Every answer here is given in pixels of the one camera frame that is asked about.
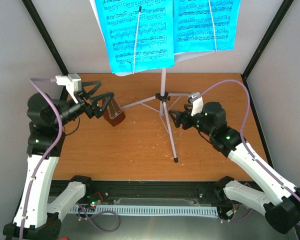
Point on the red paper piece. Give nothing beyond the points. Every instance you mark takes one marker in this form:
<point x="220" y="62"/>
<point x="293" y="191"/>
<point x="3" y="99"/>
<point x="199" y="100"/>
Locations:
<point x="63" y="238"/>

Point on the clear acrylic metronome cover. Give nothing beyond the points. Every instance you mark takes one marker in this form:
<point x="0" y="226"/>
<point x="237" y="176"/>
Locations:
<point x="114" y="109"/>

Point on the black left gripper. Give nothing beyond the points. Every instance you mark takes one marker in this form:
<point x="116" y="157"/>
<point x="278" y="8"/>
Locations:
<point x="93" y="110"/>

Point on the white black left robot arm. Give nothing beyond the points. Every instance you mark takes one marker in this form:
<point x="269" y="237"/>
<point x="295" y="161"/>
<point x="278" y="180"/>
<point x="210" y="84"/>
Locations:
<point x="36" y="218"/>

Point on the black aluminium frame post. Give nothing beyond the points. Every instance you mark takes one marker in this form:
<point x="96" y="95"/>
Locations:
<point x="273" y="26"/>
<point x="37" y="20"/>

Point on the blue sheet music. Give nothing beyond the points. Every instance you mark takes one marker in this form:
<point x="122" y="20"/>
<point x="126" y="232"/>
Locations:
<point x="205" y="25"/>
<point x="138" y="34"/>

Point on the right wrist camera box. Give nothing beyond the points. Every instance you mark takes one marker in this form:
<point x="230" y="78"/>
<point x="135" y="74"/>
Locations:
<point x="196" y="100"/>

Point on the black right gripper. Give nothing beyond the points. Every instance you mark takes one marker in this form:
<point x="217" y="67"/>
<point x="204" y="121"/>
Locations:
<point x="179" y="115"/>

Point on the white tripod music stand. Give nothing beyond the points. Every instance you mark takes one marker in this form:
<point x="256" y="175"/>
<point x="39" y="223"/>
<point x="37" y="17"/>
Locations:
<point x="163" y="97"/>

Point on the black aluminium frame post right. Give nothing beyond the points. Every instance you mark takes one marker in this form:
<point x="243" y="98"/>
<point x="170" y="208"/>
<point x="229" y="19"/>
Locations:
<point x="273" y="26"/>

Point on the light blue slotted cable duct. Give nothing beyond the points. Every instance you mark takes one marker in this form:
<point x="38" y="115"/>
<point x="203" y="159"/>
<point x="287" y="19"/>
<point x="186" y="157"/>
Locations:
<point x="157" y="211"/>

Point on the black aluminium frame post left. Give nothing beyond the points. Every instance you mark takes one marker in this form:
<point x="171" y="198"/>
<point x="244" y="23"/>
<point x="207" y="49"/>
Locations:
<point x="37" y="20"/>

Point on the brown wooden metronome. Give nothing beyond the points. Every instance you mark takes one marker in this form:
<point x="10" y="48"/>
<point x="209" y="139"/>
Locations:
<point x="115" y="121"/>

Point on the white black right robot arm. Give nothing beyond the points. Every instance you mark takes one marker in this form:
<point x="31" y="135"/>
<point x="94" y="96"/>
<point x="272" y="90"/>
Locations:
<point x="278" y="200"/>

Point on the black front mounting rail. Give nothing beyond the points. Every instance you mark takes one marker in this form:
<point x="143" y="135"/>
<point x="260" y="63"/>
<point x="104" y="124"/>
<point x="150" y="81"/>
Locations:
<point x="203" y="191"/>

